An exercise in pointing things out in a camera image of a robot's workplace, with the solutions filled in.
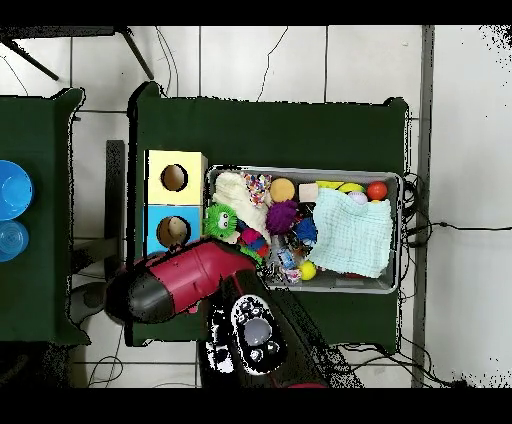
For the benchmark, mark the clear snack packet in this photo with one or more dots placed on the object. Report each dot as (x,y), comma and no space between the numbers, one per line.
(284,256)

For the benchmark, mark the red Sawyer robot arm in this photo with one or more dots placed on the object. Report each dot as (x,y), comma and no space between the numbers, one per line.
(192,276)

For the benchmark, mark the wooden three-hole sorting box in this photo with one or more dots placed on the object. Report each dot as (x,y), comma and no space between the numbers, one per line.
(156,192)

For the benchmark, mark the cream waffle cloth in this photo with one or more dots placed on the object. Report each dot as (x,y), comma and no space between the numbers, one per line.
(236,196)

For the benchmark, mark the purple spiky rubber toy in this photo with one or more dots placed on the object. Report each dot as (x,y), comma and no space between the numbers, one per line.
(282,218)

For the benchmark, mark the multicolour print fabric bundle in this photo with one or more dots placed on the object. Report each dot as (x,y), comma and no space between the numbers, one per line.
(258,186)

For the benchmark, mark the orange round foam disc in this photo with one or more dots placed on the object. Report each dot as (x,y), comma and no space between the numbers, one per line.
(282,190)

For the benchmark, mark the green puffer toy with eyes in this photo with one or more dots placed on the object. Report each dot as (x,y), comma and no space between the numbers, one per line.
(218,222)

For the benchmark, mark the blue puffer ball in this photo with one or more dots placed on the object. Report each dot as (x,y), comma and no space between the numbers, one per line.
(307,232)

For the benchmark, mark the plain wooden cube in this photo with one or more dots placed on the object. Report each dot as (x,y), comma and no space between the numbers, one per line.
(308,192)

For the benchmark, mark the dark green table cloth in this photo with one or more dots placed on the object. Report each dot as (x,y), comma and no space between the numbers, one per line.
(260,132)
(40,280)

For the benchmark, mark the mint green waffle cloth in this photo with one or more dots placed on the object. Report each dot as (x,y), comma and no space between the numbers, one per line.
(352,232)

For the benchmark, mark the orange plastic ball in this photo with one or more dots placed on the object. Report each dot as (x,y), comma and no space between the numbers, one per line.
(377,190)

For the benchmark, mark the black standing panel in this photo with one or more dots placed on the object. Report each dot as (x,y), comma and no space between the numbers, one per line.
(115,180)

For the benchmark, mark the dark grey stand foot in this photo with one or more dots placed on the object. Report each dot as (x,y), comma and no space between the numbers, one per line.
(92,298)

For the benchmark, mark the black tripod stand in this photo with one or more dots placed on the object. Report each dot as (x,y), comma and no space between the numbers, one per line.
(138,56)

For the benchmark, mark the blue plastic bowl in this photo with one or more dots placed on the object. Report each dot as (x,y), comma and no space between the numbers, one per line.
(14,190)

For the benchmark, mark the clear blue plastic cup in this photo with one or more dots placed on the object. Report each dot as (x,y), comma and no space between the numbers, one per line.
(12,240)

